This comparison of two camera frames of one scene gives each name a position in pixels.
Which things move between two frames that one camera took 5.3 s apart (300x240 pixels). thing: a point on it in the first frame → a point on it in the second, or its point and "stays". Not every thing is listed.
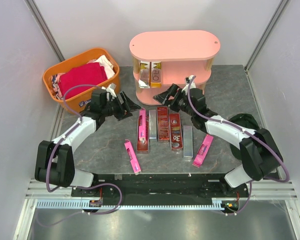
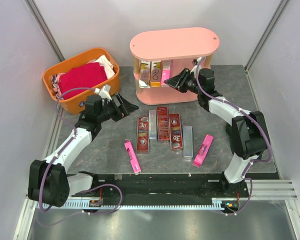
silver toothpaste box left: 152,124 stays
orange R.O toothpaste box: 155,74 stays
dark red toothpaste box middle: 163,124 stays
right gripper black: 164,97 → 178,82
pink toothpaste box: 132,156 stays
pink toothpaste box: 142,125 → 166,71
